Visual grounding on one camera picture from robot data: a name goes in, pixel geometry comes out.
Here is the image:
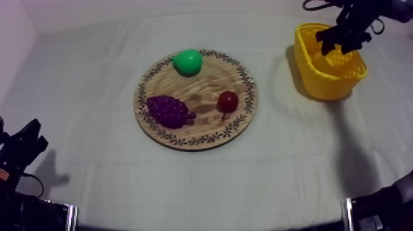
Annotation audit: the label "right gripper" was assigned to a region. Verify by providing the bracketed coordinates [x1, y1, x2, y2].
[315, 2, 377, 57]

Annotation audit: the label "round wooden board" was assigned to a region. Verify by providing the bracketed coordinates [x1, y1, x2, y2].
[133, 49, 259, 152]

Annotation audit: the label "yellow plastic basket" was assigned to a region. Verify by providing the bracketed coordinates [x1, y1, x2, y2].
[293, 22, 369, 101]

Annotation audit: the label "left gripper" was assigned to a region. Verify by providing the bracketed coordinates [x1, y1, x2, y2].
[0, 117, 49, 181]

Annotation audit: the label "black cable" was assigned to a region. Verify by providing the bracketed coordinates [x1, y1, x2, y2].
[302, 0, 338, 12]
[22, 172, 45, 198]
[370, 17, 387, 36]

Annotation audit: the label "silver metal bar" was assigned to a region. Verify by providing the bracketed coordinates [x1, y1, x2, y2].
[341, 197, 353, 231]
[65, 203, 79, 231]

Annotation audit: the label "green toy pear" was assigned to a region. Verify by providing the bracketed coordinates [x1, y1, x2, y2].
[171, 49, 204, 76]

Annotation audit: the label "small red fruit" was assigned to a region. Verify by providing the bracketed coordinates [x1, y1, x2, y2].
[216, 90, 240, 122]

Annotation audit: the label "purple toy grapes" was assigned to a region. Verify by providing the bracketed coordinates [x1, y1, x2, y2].
[146, 95, 197, 130]

